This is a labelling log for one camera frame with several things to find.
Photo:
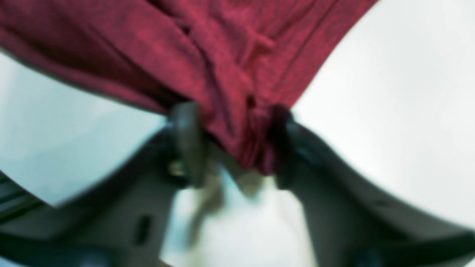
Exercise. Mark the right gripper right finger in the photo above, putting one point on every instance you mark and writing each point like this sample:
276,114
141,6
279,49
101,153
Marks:
352,222

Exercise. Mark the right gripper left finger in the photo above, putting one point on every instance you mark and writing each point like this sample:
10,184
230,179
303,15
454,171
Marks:
121,222

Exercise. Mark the dark red t-shirt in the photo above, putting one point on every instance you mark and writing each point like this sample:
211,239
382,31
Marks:
236,58

